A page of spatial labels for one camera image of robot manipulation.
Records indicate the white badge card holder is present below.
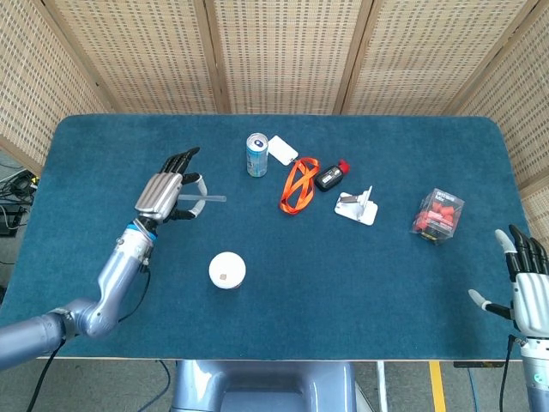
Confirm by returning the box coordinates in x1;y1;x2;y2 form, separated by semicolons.
267;135;299;166

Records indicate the woven bamboo screen panel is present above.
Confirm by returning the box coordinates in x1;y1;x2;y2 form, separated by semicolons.
338;0;533;116
449;0;549;258
201;0;370;116
0;0;108;164
42;0;224;115

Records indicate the blue felt table cover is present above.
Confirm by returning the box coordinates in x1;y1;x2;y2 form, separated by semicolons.
0;113;522;361

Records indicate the black floor cable bundle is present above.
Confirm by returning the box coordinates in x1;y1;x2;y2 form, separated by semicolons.
0;162;39;241

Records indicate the clear box with red pieces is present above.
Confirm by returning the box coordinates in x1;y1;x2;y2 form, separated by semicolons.
409;187;467;247

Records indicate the white folding phone stand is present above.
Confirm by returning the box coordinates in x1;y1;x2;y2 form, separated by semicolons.
334;185;380;226

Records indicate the white table leg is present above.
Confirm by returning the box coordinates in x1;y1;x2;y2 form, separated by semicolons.
376;360;389;412

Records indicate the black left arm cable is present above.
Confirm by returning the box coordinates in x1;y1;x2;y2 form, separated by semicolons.
25;268;152;412

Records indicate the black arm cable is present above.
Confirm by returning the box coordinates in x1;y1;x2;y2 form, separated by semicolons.
25;268;152;412
497;334;518;412

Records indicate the black bottle with red cap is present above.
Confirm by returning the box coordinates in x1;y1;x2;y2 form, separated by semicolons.
314;159;351;193

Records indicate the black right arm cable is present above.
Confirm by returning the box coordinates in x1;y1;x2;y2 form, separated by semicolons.
497;334;518;412

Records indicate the blue-grey robot torso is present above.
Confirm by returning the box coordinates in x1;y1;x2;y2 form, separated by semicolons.
171;359;374;412

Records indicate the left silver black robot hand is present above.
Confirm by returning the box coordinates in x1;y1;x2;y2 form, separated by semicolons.
134;147;208;224

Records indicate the orange lanyard strap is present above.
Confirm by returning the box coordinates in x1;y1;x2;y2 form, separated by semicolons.
279;157;320;215

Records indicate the light blue drink can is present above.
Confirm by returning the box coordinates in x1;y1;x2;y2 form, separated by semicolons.
245;132;269;178

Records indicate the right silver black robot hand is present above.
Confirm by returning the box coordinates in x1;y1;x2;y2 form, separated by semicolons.
468;224;549;340

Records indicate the white round disc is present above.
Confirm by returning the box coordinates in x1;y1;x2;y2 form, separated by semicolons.
208;251;247;290

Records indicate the blue floor cable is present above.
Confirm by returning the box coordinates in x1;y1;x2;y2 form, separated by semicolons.
466;367;480;412
157;359;173;390

